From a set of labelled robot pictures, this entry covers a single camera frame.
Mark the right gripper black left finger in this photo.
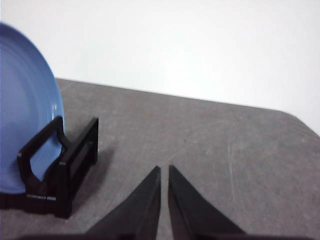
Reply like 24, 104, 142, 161
84, 165, 162, 240

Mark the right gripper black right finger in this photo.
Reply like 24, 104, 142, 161
167, 164, 252, 240

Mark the black plastic plate rack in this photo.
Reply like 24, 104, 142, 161
0, 116, 100, 220

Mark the blue round plate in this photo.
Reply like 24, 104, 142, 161
0, 22, 65, 195

